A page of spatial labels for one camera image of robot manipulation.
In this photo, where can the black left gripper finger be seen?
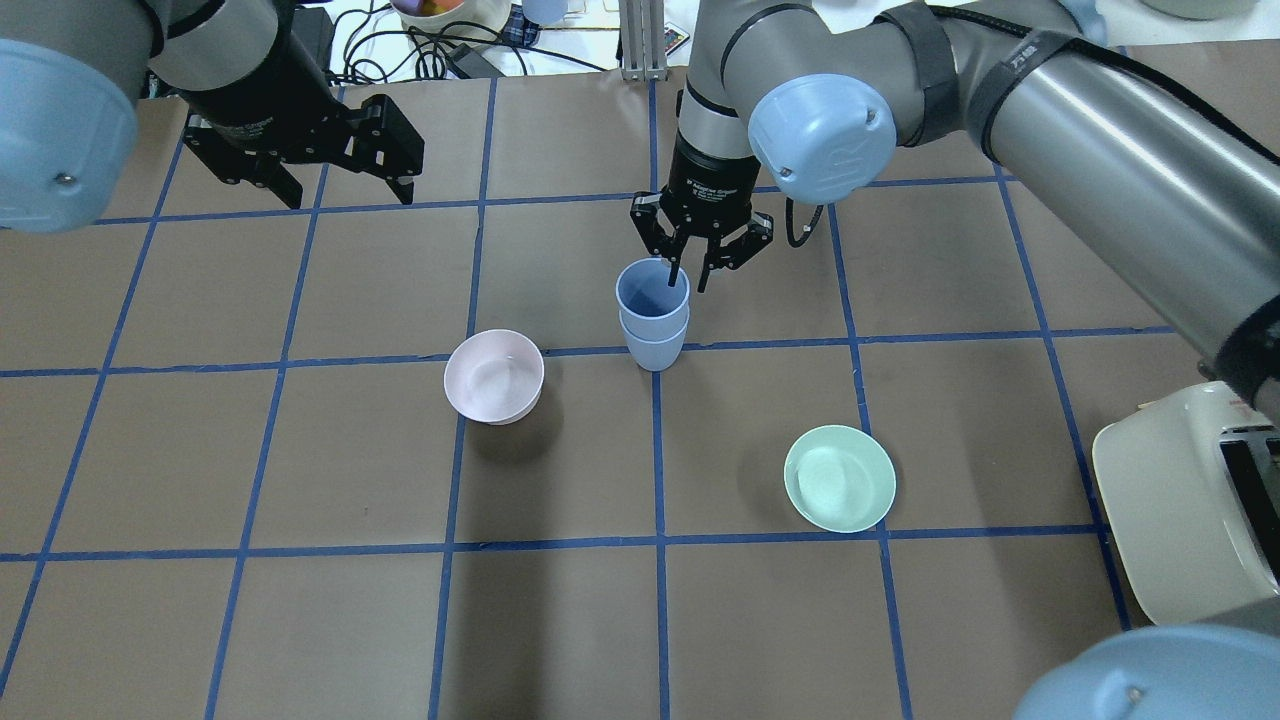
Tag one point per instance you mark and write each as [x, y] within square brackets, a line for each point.
[264, 172]
[382, 142]

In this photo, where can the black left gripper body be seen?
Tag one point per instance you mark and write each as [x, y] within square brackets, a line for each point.
[258, 108]

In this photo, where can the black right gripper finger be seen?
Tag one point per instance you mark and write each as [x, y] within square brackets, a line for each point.
[730, 248]
[668, 246]

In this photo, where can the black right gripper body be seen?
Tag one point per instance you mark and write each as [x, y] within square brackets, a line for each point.
[708, 178]

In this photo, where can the blue cup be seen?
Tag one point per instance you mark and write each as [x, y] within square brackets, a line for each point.
[654, 343]
[545, 13]
[653, 298]

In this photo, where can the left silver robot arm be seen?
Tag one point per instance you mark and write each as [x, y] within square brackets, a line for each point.
[72, 76]

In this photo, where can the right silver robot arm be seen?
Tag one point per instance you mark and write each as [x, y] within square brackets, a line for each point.
[1173, 196]

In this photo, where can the bowl of foam blocks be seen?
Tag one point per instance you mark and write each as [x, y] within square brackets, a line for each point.
[473, 22]

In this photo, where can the small remote control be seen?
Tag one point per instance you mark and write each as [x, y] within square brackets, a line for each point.
[674, 38]

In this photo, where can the blue cup on side table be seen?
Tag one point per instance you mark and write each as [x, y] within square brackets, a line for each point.
[545, 13]

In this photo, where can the pink bowl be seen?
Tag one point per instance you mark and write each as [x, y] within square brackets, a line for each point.
[494, 377]

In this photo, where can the mint green bowl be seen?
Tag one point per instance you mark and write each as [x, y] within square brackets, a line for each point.
[840, 479]

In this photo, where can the cream white toaster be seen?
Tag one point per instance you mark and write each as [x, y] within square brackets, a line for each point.
[1189, 484]

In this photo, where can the aluminium frame post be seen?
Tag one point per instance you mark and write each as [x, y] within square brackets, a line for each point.
[643, 41]

